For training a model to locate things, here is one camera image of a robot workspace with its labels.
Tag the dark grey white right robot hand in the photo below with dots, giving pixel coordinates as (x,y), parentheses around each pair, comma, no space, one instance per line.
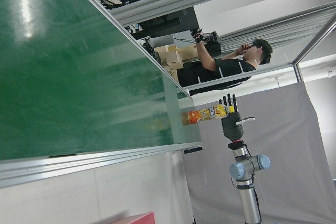
(232,127)

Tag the orange drink bottle yellow cap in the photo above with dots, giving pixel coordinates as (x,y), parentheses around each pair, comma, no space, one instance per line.
(207,115)

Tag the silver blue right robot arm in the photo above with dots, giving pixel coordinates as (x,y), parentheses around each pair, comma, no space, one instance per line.
(246,195)

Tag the pink plastic basket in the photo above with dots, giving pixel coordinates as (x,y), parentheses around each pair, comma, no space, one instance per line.
(139,218)

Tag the person in black t-shirt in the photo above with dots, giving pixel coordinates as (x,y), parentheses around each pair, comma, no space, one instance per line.
(231,68)

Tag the grey fabric screen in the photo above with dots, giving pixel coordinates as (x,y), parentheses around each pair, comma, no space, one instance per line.
(288,155)

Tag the cardboard boxes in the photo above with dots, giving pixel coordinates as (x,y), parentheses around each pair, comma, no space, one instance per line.
(174,60)

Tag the black motion capture glove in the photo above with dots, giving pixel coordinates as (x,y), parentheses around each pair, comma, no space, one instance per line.
(202,36)

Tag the beige cardboard box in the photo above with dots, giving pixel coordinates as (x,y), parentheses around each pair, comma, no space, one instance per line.
(168,49)

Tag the black Huawei monitor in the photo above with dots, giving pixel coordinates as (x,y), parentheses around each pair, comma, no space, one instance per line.
(183,19)

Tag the green conveyor belt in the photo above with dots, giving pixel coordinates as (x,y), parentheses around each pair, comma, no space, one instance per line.
(78,163)
(65,77)

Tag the aluminium cage frame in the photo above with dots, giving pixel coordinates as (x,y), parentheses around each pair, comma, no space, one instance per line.
(275,71)

